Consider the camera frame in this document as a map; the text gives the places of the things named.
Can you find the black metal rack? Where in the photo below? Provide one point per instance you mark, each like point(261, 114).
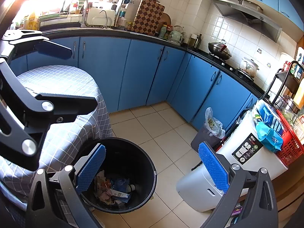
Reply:
point(277, 76)

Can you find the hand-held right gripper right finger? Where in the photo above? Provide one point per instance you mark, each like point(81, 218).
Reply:
point(213, 166)

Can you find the checkered wooden cutting board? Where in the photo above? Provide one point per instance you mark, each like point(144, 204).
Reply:
point(148, 16)

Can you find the row of blue cabinet doors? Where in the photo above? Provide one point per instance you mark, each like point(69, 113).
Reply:
point(142, 76)

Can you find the green striped cloth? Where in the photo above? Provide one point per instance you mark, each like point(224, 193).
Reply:
point(81, 2)

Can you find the black wok with lid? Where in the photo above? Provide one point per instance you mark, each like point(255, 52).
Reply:
point(219, 51)

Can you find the black gas stove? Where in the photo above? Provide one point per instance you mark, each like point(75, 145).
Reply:
point(234, 72)

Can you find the chrome faucet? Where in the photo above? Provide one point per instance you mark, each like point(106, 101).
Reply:
point(104, 14)

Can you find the clear plastic bin liner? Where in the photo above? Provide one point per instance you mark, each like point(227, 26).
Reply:
point(215, 123)

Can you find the grey small waste bin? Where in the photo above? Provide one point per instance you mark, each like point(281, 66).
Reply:
point(201, 140)

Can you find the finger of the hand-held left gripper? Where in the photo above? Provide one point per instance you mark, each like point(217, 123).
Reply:
point(54, 49)
point(71, 106)

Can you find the white washing machine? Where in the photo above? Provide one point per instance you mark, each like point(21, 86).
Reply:
point(201, 187)

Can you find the yellow bag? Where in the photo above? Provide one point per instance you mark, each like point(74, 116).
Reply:
point(33, 21)

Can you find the pale green kettle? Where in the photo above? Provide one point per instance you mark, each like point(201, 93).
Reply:
point(176, 35)

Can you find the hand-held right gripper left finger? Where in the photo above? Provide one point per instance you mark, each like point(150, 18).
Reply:
point(91, 167)

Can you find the black kitchen countertop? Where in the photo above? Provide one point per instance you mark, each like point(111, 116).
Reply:
point(118, 33)

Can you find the steel range hood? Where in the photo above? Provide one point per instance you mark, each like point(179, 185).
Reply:
point(251, 16)

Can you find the black trash bin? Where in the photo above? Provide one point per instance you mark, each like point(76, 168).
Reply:
point(133, 156)

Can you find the red plastic basket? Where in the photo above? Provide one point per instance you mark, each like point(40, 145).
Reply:
point(292, 144)

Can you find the white ceramic pot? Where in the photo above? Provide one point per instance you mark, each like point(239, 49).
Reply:
point(249, 67)

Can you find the white plastic dish tub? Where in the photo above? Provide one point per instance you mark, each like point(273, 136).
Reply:
point(97, 16)

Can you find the blue plastic bag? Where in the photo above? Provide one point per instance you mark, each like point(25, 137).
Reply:
point(269, 133)

